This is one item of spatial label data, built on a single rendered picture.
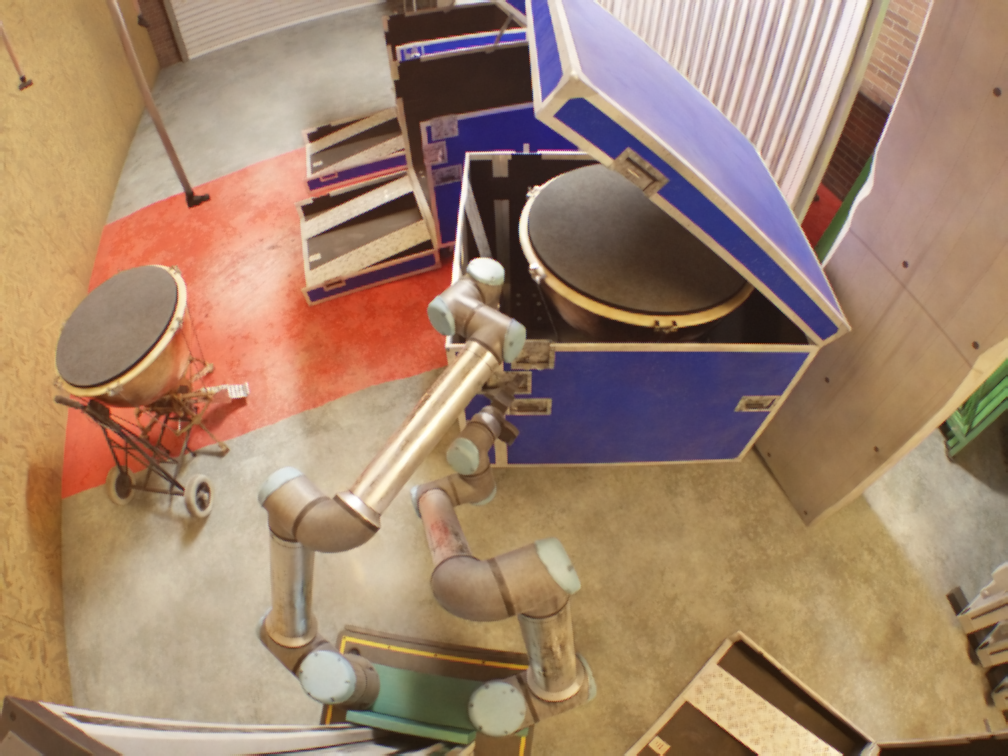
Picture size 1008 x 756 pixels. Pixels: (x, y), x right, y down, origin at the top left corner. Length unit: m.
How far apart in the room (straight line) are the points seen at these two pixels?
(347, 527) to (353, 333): 1.96
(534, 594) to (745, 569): 1.57
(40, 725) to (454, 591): 0.71
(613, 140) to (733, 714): 1.98
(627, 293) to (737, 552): 1.27
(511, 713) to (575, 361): 1.00
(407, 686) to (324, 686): 0.32
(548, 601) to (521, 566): 0.09
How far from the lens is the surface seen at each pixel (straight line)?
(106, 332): 2.49
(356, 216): 3.56
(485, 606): 0.97
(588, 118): 1.08
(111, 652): 2.86
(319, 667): 1.58
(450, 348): 1.56
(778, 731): 2.31
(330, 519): 1.10
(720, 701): 2.27
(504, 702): 1.48
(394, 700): 1.79
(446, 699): 1.77
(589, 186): 2.09
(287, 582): 1.36
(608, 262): 1.77
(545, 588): 0.98
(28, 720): 0.59
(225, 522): 2.65
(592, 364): 1.63
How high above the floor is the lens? 2.17
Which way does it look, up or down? 55 degrees down
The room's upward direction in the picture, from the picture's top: 2 degrees counter-clockwise
